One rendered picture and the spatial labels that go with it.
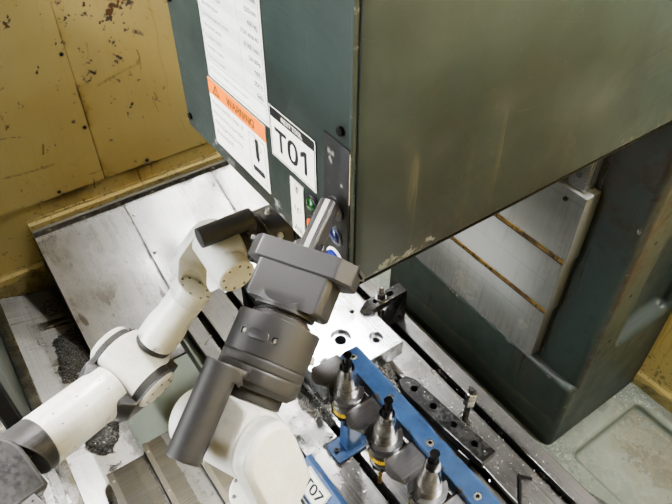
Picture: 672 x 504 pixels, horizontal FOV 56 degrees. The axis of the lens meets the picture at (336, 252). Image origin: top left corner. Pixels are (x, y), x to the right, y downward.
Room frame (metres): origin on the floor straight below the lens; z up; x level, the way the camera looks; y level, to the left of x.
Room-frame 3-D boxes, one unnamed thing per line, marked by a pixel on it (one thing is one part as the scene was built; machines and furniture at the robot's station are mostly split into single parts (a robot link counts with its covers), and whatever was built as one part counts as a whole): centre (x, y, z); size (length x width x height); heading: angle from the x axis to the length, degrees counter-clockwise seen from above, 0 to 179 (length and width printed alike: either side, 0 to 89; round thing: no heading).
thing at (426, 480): (0.47, -0.15, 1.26); 0.04 x 0.04 x 0.07
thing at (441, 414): (0.76, -0.24, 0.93); 0.26 x 0.05 x 0.06; 40
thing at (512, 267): (1.15, -0.36, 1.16); 0.48 x 0.05 x 0.51; 35
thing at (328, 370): (0.69, 0.01, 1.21); 0.07 x 0.05 x 0.01; 125
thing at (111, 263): (1.44, 0.39, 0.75); 0.89 x 0.67 x 0.26; 125
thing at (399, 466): (0.51, -0.11, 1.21); 0.07 x 0.05 x 0.01; 125
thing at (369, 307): (1.07, -0.12, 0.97); 0.13 x 0.03 x 0.15; 125
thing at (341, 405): (0.65, -0.02, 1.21); 0.06 x 0.06 x 0.03
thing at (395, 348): (1.00, 0.02, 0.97); 0.29 x 0.23 x 0.05; 35
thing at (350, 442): (0.72, -0.03, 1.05); 0.10 x 0.05 x 0.30; 125
